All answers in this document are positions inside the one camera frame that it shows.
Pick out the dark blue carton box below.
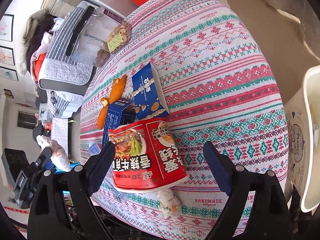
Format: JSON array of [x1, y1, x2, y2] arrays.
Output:
[[102, 98, 136, 147]]

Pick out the jar of brown nuts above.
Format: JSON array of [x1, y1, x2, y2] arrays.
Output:
[[66, 6, 110, 67]]

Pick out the grey sofa with quilt cover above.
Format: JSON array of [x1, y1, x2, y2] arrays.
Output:
[[27, 2, 96, 119]]

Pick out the orange cushion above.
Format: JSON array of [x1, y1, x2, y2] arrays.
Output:
[[33, 53, 47, 82]]

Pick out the orange peel piece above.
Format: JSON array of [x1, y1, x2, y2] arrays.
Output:
[[109, 75, 127, 104]]

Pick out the white trash bin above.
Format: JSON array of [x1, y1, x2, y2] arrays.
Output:
[[284, 66, 319, 212]]

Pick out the framed wall picture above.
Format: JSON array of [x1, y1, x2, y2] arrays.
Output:
[[0, 14, 14, 42]]

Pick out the jar of pistachios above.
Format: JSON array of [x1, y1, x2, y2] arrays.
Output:
[[81, 7, 131, 53]]

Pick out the patterned knit tablecloth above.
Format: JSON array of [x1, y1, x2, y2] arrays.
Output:
[[80, 0, 289, 239]]

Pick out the stack of books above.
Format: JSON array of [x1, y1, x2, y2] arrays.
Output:
[[41, 0, 84, 18]]

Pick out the crushed clear plastic bottle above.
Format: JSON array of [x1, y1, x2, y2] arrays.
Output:
[[88, 141, 102, 157]]

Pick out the floral lace curtain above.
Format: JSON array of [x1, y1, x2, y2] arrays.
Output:
[[266, 0, 319, 57]]

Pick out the white tissue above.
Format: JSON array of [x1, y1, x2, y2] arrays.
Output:
[[157, 188, 181, 220]]

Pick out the red instant noodle packet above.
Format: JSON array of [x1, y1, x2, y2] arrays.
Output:
[[108, 118, 188, 193]]

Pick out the tissue with wrapper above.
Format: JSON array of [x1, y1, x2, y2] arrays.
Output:
[[36, 135, 71, 172]]

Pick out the blue snack box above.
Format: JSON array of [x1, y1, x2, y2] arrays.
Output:
[[132, 63, 169, 120]]

